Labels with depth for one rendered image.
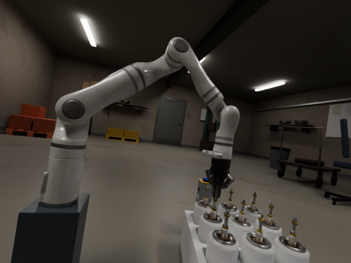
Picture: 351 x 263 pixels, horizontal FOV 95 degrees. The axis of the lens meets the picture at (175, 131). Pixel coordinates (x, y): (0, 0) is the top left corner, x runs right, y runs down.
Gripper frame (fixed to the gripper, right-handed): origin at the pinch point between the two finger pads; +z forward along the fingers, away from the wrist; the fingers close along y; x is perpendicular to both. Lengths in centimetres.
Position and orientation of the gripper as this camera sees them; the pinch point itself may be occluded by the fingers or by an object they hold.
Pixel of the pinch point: (215, 192)
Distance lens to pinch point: 70.2
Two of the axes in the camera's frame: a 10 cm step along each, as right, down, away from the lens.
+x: -7.9, -1.3, -5.9
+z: -1.5, 9.9, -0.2
